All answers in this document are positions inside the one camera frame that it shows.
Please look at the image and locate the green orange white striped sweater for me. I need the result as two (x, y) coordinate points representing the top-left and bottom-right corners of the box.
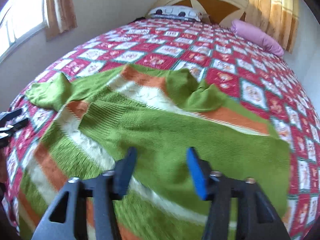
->
(18, 64), (290, 239)

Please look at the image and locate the beige side window curtain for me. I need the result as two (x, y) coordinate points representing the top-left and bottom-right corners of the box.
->
(43, 0), (78, 41)

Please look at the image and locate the red patchwork bedspread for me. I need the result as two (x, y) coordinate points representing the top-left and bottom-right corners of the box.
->
(3, 19), (319, 239)

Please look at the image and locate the black object beside bed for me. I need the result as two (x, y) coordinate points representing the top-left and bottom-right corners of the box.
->
(130, 17), (146, 23)

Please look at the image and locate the pink pillow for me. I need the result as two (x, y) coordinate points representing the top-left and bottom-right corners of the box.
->
(231, 20), (284, 57)

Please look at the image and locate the yellow curtain behind headboard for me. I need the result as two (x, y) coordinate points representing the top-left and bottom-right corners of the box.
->
(245, 0), (299, 53)

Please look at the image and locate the white patterned pillow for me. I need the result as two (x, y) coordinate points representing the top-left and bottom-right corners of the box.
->
(147, 5), (203, 22)

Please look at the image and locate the cream and brown headboard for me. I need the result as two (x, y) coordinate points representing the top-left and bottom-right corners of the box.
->
(151, 0), (249, 28)

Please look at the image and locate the side window with frame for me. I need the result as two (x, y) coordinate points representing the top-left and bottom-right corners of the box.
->
(1, 0), (44, 62)

